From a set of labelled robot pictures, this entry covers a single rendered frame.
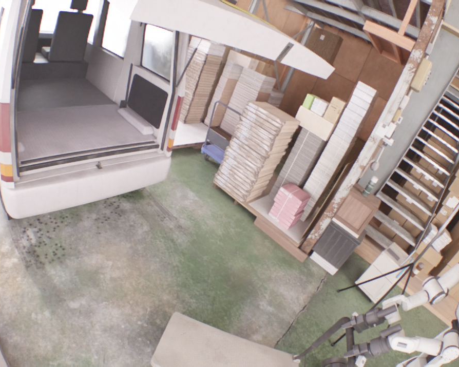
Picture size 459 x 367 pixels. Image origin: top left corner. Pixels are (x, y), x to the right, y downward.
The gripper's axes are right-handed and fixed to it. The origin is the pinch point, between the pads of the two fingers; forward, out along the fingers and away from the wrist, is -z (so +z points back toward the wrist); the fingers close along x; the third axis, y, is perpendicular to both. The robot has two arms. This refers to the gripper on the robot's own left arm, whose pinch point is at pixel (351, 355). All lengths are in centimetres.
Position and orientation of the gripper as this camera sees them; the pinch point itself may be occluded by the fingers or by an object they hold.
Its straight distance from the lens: 141.8
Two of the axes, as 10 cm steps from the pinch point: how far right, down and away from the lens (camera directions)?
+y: -2.2, 4.3, -8.8
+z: 7.5, -5.0, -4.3
